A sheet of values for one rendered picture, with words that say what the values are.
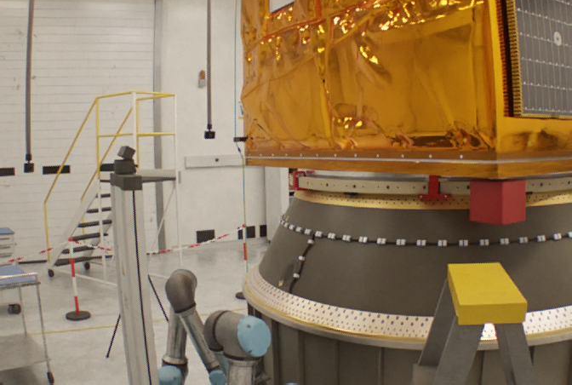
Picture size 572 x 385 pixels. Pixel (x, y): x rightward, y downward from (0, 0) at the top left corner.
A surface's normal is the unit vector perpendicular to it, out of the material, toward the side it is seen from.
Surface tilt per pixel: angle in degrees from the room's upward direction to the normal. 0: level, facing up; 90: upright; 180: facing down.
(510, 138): 95
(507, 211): 90
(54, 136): 90
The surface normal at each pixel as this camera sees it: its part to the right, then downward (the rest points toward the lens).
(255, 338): 0.78, -0.13
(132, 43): 0.50, 0.02
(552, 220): 0.16, -0.44
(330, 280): -0.64, -0.43
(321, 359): -0.69, 0.04
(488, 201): -0.88, 0.04
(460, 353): -0.21, -0.02
